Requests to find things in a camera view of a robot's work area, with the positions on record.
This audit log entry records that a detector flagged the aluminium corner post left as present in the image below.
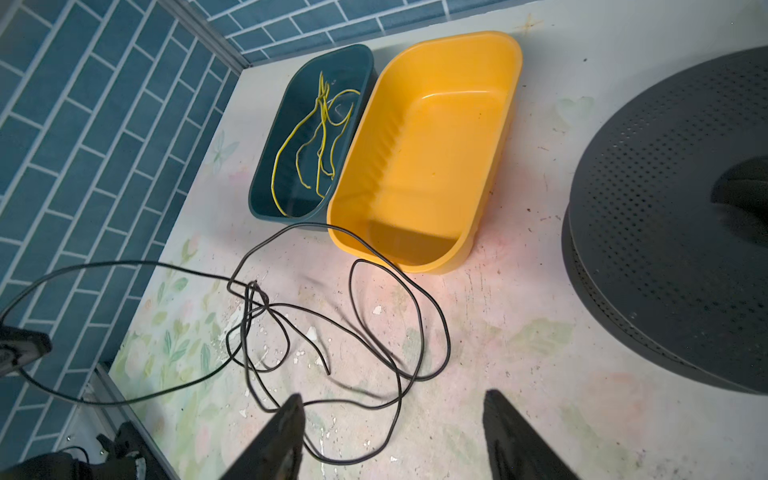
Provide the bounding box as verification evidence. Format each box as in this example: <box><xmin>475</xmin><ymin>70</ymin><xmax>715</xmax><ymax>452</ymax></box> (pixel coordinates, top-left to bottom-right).
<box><xmin>158</xmin><ymin>0</ymin><xmax>250</xmax><ymax>74</ymax></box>

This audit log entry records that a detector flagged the dark grey perforated spool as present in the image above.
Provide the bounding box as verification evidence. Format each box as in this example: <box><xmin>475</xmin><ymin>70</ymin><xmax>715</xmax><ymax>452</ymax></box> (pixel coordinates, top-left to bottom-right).
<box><xmin>562</xmin><ymin>47</ymin><xmax>767</xmax><ymax>395</ymax></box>

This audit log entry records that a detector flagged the yellow plastic bin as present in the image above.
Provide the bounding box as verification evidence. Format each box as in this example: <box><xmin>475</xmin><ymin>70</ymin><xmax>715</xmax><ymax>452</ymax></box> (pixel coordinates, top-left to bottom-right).
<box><xmin>327</xmin><ymin>31</ymin><xmax>523</xmax><ymax>274</ymax></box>

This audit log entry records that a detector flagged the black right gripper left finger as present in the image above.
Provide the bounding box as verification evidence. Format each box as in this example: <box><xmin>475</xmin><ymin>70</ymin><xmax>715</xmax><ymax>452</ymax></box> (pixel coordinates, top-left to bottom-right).
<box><xmin>222</xmin><ymin>394</ymin><xmax>305</xmax><ymax>480</ymax></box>

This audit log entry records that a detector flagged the yellow thin cable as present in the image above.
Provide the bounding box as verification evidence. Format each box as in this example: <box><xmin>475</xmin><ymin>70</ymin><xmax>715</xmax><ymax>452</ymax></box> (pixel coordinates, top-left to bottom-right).
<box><xmin>270</xmin><ymin>71</ymin><xmax>362</xmax><ymax>218</ymax></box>

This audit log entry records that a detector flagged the black long cable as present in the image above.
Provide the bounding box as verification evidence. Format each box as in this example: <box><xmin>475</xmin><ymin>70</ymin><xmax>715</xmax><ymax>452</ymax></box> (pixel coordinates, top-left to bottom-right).
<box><xmin>0</xmin><ymin>221</ymin><xmax>453</xmax><ymax>467</ymax></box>

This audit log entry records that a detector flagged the dark teal plastic bin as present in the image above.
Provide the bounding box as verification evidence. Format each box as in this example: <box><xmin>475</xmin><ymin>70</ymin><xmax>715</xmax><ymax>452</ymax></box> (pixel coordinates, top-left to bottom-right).
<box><xmin>248</xmin><ymin>44</ymin><xmax>377</xmax><ymax>224</ymax></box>

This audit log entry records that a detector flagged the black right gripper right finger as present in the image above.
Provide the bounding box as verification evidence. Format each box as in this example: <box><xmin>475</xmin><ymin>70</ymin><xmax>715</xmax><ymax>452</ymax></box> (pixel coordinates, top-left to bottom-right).
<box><xmin>482</xmin><ymin>389</ymin><xmax>578</xmax><ymax>480</ymax></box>

